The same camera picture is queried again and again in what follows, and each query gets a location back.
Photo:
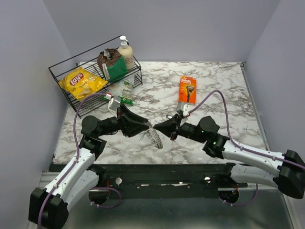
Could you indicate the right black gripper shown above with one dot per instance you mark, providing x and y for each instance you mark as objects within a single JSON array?
[{"x": 170, "y": 126}]

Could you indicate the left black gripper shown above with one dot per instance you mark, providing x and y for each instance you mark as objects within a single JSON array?
[{"x": 124, "y": 115}]

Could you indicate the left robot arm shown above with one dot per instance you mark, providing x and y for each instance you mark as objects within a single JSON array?
[{"x": 49, "y": 207}]

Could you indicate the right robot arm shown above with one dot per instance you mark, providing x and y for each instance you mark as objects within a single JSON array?
[{"x": 284, "y": 171}]

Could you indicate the green and white packet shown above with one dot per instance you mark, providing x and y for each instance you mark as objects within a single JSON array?
[{"x": 122, "y": 88}]

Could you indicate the orange Gillette razor box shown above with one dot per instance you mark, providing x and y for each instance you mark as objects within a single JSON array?
[{"x": 187, "y": 90}]

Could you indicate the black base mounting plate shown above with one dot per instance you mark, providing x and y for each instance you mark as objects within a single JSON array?
[{"x": 165, "y": 181}]

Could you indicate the brown and green bag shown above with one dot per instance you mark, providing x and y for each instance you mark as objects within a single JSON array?
[{"x": 112, "y": 65}]

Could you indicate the yellow Lays chips bag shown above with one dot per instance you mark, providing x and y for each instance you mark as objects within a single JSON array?
[{"x": 80, "y": 83}]

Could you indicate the cream pump lotion bottle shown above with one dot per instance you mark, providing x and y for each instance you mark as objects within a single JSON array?
[{"x": 126, "y": 52}]

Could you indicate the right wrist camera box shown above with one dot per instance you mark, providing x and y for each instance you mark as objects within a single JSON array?
[{"x": 183, "y": 109}]

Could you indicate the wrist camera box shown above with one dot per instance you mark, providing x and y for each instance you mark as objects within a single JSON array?
[
  {"x": 183, "y": 109},
  {"x": 114, "y": 104}
]

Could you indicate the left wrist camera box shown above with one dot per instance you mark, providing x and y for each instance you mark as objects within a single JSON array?
[{"x": 114, "y": 104}]

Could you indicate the black wire basket rack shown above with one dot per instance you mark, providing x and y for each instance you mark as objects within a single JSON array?
[{"x": 88, "y": 61}]

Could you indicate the aluminium rail frame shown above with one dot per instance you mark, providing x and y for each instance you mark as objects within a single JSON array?
[{"x": 47, "y": 177}]

